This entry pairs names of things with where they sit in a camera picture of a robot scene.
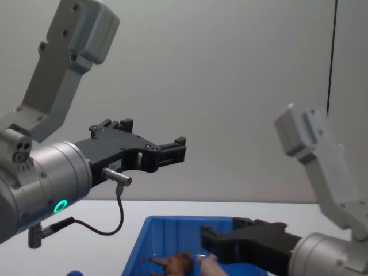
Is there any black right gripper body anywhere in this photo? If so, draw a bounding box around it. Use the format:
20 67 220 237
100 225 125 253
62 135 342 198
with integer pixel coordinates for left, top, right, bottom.
226 219 303 273

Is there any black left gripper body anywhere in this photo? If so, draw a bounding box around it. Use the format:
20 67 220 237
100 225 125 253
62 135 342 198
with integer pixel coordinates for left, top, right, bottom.
73 132 159 190

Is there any brown toy animal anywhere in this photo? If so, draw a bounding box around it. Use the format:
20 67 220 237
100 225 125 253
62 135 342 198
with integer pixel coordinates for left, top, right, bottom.
148 250 196 276

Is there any blue plastic bin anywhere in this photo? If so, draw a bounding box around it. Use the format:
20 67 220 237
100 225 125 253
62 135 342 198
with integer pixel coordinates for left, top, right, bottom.
120 215 273 276

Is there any thin dark cable, silver plug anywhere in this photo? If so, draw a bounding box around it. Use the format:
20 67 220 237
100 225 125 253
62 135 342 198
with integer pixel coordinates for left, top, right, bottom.
40 168 133 236

